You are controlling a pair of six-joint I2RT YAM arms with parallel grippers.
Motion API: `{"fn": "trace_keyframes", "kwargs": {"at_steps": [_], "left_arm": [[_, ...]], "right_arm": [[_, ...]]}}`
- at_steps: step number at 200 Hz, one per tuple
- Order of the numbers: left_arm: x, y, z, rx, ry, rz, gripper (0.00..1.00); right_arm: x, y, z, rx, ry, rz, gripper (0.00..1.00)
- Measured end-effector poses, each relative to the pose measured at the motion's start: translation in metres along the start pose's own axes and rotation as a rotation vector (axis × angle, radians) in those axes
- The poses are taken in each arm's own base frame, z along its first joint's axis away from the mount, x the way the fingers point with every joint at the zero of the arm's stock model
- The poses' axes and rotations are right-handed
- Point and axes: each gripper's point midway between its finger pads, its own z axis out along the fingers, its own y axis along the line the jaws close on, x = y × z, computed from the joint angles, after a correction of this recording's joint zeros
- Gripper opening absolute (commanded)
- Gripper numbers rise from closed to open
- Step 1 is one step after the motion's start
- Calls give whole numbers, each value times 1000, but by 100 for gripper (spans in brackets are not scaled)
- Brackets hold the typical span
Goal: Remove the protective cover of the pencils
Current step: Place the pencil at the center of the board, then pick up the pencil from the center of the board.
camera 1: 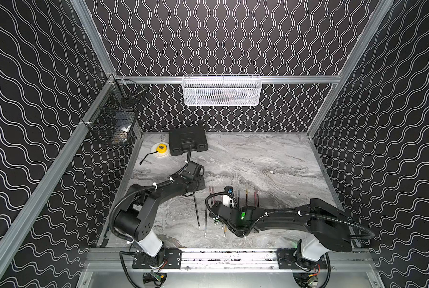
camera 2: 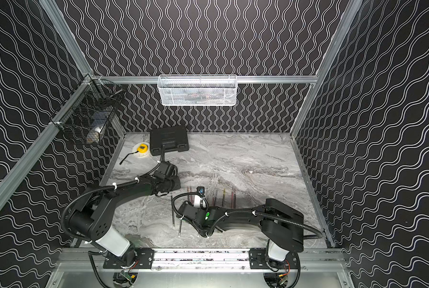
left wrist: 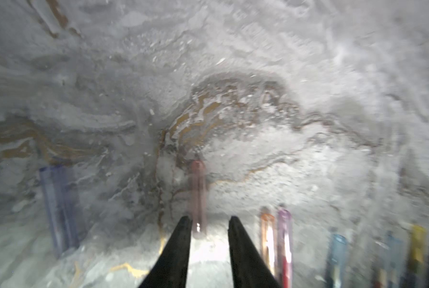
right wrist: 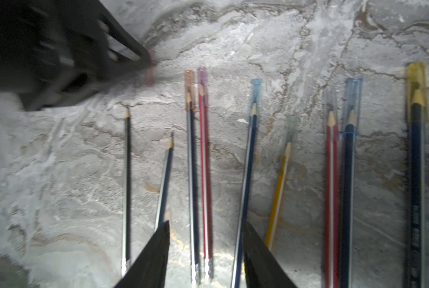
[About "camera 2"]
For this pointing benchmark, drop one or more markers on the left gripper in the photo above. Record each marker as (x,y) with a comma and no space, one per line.
(173,183)

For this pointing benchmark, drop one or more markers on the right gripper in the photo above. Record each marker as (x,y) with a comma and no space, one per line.
(205,209)

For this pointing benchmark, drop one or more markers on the dark grey pencil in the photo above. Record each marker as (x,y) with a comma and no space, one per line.
(172,212)

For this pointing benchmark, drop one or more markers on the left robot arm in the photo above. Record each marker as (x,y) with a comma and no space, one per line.
(89,217)

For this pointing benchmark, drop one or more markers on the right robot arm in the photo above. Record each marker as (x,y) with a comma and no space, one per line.
(282,225)

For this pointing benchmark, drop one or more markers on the yellow tape measure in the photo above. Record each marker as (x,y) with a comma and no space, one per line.
(139,150)

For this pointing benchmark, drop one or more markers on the black plastic tool case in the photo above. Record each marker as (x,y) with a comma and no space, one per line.
(169,138)

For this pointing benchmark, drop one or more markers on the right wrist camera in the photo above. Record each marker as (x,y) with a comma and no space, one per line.
(199,198)

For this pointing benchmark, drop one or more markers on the white mesh wall basket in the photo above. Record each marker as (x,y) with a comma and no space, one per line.
(198,89)

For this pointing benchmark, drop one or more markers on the black wire wall basket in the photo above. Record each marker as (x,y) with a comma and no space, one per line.
(88,119)

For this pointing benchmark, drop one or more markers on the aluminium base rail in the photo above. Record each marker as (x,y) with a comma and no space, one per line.
(205,268)

